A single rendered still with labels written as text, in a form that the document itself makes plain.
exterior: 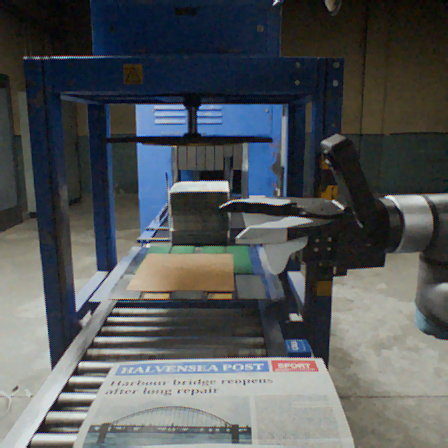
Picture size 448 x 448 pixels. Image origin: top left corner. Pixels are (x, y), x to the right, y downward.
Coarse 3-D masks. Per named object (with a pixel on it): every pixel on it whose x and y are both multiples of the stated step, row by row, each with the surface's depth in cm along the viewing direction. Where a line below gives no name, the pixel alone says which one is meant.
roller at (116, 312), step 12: (120, 312) 134; (132, 312) 134; (144, 312) 134; (156, 312) 134; (168, 312) 134; (180, 312) 134; (192, 312) 134; (204, 312) 134; (216, 312) 134; (228, 312) 134; (240, 312) 134; (252, 312) 134
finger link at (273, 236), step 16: (272, 224) 49; (288, 224) 49; (240, 240) 47; (256, 240) 47; (272, 240) 48; (288, 240) 50; (304, 240) 51; (272, 256) 49; (288, 256) 51; (272, 272) 50
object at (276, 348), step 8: (264, 304) 139; (272, 304) 139; (264, 312) 133; (272, 312) 133; (264, 320) 128; (272, 320) 127; (264, 328) 122; (272, 328) 122; (280, 328) 123; (264, 336) 118; (272, 336) 118; (280, 336) 117; (272, 344) 113; (280, 344) 113; (272, 352) 109; (280, 352) 109
